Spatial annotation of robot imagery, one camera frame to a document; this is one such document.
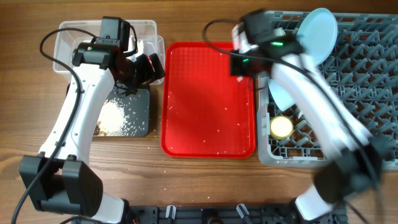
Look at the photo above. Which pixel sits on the small blue bowl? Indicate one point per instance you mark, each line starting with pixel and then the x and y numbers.
pixel 281 97

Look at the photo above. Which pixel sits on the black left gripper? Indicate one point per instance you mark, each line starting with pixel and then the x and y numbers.
pixel 148 74

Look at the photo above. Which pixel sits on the red plastic tray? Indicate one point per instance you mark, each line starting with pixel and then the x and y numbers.
pixel 206 112

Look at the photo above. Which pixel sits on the light blue plate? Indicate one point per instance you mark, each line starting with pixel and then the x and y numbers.
pixel 318 33

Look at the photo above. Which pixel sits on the white napkin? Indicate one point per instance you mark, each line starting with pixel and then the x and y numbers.
pixel 140 47

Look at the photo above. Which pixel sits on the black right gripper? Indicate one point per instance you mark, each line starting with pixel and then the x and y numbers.
pixel 233 60

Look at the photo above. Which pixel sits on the clear plastic bin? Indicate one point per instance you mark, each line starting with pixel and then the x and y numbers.
pixel 73 33

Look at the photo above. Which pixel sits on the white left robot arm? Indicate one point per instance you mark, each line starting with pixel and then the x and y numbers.
pixel 59 179

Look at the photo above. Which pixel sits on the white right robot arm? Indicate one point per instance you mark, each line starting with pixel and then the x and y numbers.
pixel 355 156

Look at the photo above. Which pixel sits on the yellow plastic cup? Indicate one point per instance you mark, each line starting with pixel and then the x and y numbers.
pixel 281 127

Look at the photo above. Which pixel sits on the food scraps with rice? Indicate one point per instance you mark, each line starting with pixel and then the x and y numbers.
pixel 113 119

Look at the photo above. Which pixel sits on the black waste tray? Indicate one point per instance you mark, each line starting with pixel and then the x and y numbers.
pixel 136 105

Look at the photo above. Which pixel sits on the grey dishwasher rack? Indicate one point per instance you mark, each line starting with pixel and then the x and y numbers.
pixel 361 69

